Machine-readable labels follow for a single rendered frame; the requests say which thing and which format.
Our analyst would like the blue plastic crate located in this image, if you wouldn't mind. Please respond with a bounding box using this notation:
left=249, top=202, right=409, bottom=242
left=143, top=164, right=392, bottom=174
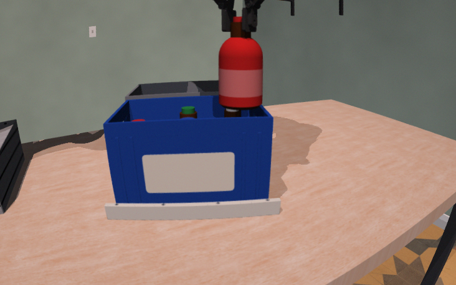
left=109, top=95, right=273, bottom=203

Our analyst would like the dark grey plastic crate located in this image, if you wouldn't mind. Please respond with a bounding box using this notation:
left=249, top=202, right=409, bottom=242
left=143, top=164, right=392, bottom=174
left=132, top=80, right=219, bottom=100

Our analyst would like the green bottle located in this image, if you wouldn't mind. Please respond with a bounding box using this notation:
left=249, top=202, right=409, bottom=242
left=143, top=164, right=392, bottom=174
left=179, top=106, right=197, bottom=119

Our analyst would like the red bottle with pink label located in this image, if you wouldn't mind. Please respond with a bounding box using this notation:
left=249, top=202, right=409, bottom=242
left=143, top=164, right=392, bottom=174
left=219, top=17, right=263, bottom=110

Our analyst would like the white bottle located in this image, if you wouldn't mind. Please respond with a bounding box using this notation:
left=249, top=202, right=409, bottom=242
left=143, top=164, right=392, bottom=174
left=224, top=109, right=241, bottom=118

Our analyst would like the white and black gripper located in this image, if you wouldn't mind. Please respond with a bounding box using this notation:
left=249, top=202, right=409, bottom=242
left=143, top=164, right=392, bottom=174
left=213, top=0, right=265, bottom=32

